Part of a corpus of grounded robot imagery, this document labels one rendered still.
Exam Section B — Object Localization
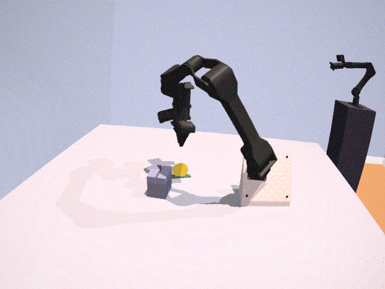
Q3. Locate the gold coin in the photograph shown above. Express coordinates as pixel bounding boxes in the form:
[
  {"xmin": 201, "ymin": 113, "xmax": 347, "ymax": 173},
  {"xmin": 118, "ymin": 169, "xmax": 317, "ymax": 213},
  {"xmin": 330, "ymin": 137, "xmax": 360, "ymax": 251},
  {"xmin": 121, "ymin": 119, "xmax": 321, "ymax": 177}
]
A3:
[{"xmin": 173, "ymin": 163, "xmax": 188, "ymax": 176}]

